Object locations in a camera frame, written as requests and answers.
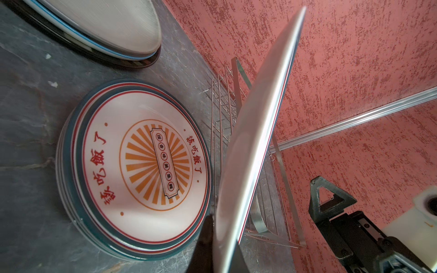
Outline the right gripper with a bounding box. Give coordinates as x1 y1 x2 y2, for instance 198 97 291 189
308 176 433 273

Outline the floral plate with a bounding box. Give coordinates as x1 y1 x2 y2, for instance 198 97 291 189
55 79 212 262

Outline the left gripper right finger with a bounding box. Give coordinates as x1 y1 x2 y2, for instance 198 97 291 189
232 242 249 273

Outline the wire dish rack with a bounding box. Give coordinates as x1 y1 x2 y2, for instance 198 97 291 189
215 56 293 253

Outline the right aluminium corner post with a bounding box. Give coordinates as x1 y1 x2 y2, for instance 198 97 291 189
278 87 437 151

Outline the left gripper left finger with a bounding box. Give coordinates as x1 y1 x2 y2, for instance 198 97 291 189
186 215 214 273

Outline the dark striped rim plate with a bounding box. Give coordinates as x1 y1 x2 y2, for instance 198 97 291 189
2 1 162 70

